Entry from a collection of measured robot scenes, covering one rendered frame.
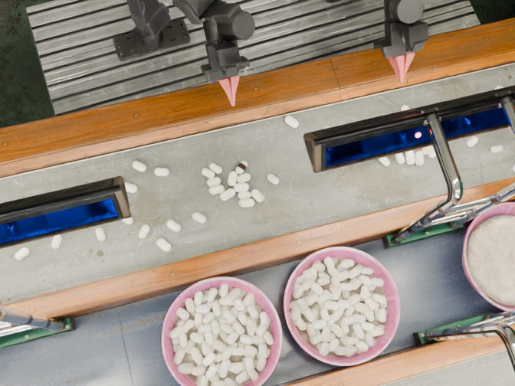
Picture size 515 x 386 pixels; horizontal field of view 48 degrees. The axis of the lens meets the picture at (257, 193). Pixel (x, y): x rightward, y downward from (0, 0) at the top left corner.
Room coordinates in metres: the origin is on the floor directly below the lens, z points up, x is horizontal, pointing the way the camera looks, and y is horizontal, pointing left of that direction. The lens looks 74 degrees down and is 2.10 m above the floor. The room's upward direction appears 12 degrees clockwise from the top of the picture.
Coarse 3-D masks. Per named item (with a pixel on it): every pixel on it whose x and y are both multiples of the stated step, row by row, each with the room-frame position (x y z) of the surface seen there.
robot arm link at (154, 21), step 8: (128, 0) 0.76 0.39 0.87; (136, 0) 0.75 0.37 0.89; (144, 0) 0.76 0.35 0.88; (152, 0) 0.77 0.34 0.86; (136, 8) 0.74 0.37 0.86; (144, 8) 0.75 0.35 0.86; (152, 8) 0.76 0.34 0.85; (160, 8) 0.77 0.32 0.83; (136, 16) 0.74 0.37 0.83; (144, 16) 0.74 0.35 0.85; (152, 16) 0.75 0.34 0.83; (160, 16) 0.76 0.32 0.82; (168, 16) 0.78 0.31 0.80; (136, 24) 0.74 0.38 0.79; (144, 24) 0.73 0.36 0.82; (152, 24) 0.73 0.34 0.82; (160, 24) 0.75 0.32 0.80; (152, 32) 0.72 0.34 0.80
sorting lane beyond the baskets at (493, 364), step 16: (496, 352) 0.13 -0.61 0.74; (448, 368) 0.07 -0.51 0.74; (464, 368) 0.08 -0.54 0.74; (480, 368) 0.09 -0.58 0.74; (496, 368) 0.10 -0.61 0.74; (512, 368) 0.10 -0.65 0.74; (384, 384) 0.01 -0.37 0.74; (400, 384) 0.02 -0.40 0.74; (416, 384) 0.03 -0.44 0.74; (432, 384) 0.03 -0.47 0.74; (448, 384) 0.04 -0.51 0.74; (464, 384) 0.05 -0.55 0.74; (480, 384) 0.05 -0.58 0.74; (496, 384) 0.06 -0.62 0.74; (512, 384) 0.07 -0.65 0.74
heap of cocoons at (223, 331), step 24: (216, 288) 0.15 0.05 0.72; (192, 312) 0.08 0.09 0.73; (216, 312) 0.09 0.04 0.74; (240, 312) 0.10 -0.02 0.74; (264, 312) 0.11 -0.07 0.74; (192, 336) 0.03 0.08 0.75; (216, 336) 0.04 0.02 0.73; (240, 336) 0.05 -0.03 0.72; (264, 336) 0.06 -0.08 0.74; (192, 360) -0.02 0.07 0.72; (216, 360) -0.01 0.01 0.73; (240, 360) 0.00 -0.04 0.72; (264, 360) 0.01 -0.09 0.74; (216, 384) -0.06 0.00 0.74; (240, 384) -0.05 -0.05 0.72
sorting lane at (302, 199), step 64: (512, 64) 0.88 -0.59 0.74; (256, 128) 0.55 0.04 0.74; (320, 128) 0.59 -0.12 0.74; (0, 192) 0.26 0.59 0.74; (128, 192) 0.33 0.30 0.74; (192, 192) 0.36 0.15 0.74; (320, 192) 0.42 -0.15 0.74; (384, 192) 0.46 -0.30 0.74; (0, 256) 0.12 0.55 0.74; (64, 256) 0.15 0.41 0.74; (128, 256) 0.18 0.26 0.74; (192, 256) 0.21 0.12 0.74
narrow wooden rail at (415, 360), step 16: (496, 336) 0.16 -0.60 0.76; (400, 352) 0.09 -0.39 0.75; (416, 352) 0.09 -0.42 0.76; (432, 352) 0.10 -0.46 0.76; (448, 352) 0.11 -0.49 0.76; (464, 352) 0.12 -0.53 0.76; (480, 352) 0.12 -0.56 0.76; (336, 368) 0.03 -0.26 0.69; (352, 368) 0.03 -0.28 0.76; (368, 368) 0.04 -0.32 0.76; (384, 368) 0.05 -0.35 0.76; (400, 368) 0.05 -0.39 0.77; (416, 368) 0.06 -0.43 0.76; (432, 368) 0.07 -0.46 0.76; (288, 384) -0.03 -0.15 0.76; (304, 384) -0.02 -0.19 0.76; (320, 384) -0.02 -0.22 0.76; (336, 384) -0.01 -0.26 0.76; (352, 384) 0.00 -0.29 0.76; (368, 384) 0.00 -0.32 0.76
